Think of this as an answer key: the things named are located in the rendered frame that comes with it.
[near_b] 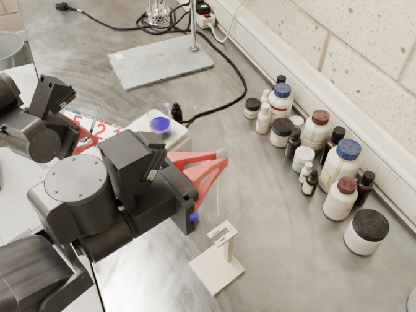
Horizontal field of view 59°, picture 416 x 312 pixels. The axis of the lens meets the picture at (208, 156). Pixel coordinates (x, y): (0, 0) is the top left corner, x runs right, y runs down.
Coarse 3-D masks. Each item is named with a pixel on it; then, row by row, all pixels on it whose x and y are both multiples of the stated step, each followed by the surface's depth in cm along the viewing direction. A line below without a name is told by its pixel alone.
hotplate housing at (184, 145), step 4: (184, 136) 87; (188, 136) 87; (180, 140) 87; (184, 140) 87; (188, 140) 87; (176, 144) 86; (180, 144) 86; (184, 144) 87; (188, 144) 88; (172, 148) 85; (176, 148) 86; (180, 148) 86; (184, 148) 88; (188, 148) 89
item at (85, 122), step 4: (68, 112) 98; (68, 116) 98; (72, 116) 98; (76, 116) 98; (80, 116) 97; (76, 120) 98; (80, 120) 97; (84, 120) 97; (88, 120) 97; (80, 124) 97; (84, 124) 97; (88, 124) 96; (88, 128) 96
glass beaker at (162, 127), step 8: (152, 104) 81; (160, 104) 82; (168, 104) 82; (152, 112) 82; (160, 112) 83; (168, 112) 82; (152, 120) 79; (160, 120) 79; (168, 120) 80; (152, 128) 81; (160, 128) 80; (168, 128) 82; (160, 136) 82; (168, 136) 83
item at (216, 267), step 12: (216, 228) 65; (228, 228) 65; (228, 240) 67; (204, 252) 74; (216, 252) 74; (228, 252) 70; (192, 264) 73; (204, 264) 73; (216, 264) 73; (228, 264) 73; (240, 264) 73; (204, 276) 71; (216, 276) 71; (228, 276) 71; (216, 288) 69
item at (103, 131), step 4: (96, 124) 96; (100, 124) 95; (104, 124) 95; (96, 128) 96; (100, 128) 95; (104, 128) 95; (108, 128) 95; (112, 128) 94; (116, 128) 94; (96, 132) 96; (100, 132) 95; (104, 132) 95; (108, 132) 95; (112, 132) 94; (116, 132) 94; (96, 136) 96; (100, 136) 95; (104, 136) 95; (108, 136) 95; (100, 140) 95
